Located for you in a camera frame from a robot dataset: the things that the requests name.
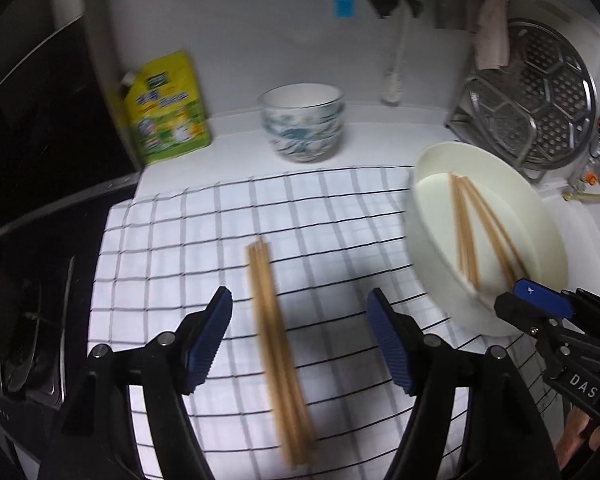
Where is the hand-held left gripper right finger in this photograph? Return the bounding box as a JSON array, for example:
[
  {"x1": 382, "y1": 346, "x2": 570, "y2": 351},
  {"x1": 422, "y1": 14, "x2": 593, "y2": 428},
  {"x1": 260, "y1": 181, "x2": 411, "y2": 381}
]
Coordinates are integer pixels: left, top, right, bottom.
[{"x1": 366, "y1": 287, "x2": 561, "y2": 480}]

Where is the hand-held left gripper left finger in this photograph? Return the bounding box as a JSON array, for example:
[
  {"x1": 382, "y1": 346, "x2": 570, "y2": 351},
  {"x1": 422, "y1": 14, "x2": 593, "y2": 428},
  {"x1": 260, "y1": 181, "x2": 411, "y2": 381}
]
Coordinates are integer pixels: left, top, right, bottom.
[{"x1": 40, "y1": 286, "x2": 233, "y2": 480}]

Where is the pile of wooden chopsticks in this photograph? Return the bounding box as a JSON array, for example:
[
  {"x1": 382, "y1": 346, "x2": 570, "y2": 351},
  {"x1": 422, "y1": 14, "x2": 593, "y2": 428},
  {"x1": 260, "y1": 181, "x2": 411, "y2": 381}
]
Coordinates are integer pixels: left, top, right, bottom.
[{"x1": 245, "y1": 237, "x2": 318, "y2": 468}]

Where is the group of wooden chopsticks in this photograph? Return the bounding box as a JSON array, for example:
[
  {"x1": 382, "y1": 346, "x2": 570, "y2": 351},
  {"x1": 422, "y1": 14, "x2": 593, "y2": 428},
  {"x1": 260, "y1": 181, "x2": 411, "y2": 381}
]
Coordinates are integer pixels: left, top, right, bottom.
[{"x1": 459, "y1": 176, "x2": 517, "y2": 284}]

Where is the white basin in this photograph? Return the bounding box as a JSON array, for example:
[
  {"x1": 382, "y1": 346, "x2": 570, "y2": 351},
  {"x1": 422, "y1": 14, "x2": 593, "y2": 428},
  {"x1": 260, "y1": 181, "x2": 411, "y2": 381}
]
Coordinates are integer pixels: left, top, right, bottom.
[{"x1": 404, "y1": 141, "x2": 570, "y2": 336}]

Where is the person's right hand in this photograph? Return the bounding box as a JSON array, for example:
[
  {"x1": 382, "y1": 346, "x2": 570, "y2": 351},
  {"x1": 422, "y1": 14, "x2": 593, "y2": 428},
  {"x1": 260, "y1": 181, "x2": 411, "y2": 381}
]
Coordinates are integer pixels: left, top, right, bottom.
[{"x1": 555, "y1": 407, "x2": 600, "y2": 471}]

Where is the white black checkered cloth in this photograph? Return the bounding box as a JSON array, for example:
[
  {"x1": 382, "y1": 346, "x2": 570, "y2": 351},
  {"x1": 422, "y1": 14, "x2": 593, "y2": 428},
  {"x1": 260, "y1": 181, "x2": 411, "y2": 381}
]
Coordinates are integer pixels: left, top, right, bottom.
[{"x1": 87, "y1": 165, "x2": 571, "y2": 480}]

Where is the black gas stove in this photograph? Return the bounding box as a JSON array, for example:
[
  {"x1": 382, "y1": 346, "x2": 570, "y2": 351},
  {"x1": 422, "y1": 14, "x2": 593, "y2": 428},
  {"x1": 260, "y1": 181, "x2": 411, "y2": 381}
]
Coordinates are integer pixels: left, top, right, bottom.
[{"x1": 0, "y1": 240, "x2": 77, "y2": 411}]

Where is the steel steamer tray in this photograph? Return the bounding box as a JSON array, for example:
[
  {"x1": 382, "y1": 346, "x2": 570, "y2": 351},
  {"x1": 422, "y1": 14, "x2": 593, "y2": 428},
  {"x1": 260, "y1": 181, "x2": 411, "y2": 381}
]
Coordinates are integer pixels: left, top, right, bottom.
[{"x1": 445, "y1": 72, "x2": 539, "y2": 162}]

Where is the blue patterned ceramic bowl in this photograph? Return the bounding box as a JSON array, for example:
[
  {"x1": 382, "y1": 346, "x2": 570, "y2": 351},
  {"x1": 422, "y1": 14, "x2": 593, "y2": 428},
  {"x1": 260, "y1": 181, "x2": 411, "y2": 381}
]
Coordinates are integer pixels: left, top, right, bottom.
[
  {"x1": 257, "y1": 83, "x2": 346, "y2": 131},
  {"x1": 262, "y1": 120, "x2": 344, "y2": 147},
  {"x1": 267, "y1": 134, "x2": 341, "y2": 164}
]

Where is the round perforated steamer plate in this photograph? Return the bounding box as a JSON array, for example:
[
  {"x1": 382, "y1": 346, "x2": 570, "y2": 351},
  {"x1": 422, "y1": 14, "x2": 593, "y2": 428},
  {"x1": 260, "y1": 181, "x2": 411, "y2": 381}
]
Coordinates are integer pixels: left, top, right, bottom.
[{"x1": 505, "y1": 17, "x2": 597, "y2": 167}]

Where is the yellow green seasoning pouch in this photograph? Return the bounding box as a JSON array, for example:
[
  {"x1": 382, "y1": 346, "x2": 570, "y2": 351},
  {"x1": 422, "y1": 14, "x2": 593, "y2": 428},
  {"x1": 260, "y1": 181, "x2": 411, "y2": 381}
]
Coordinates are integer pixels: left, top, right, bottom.
[{"x1": 121, "y1": 51, "x2": 213, "y2": 166}]

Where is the white dish brush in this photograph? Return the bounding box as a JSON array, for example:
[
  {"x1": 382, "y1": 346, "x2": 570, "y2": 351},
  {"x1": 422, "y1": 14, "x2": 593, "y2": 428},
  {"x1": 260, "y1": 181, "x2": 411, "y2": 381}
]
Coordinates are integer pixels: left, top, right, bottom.
[{"x1": 381, "y1": 5, "x2": 414, "y2": 106}]

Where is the pink hanging cloth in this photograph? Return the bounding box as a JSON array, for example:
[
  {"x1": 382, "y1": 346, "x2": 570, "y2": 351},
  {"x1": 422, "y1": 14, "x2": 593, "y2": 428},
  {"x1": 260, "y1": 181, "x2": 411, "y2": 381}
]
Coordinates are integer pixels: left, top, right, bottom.
[{"x1": 474, "y1": 0, "x2": 511, "y2": 70}]

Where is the black range hood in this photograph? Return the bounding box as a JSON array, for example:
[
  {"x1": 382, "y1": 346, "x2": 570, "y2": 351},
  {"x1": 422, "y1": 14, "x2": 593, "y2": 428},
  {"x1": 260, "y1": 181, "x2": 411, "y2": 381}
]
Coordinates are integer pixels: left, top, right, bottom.
[{"x1": 0, "y1": 0, "x2": 142, "y2": 237}]

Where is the steel cleaver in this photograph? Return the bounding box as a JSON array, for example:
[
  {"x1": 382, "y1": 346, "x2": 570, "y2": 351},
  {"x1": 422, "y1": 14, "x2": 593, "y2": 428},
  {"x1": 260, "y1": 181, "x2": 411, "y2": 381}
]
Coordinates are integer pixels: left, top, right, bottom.
[{"x1": 435, "y1": 0, "x2": 474, "y2": 31}]

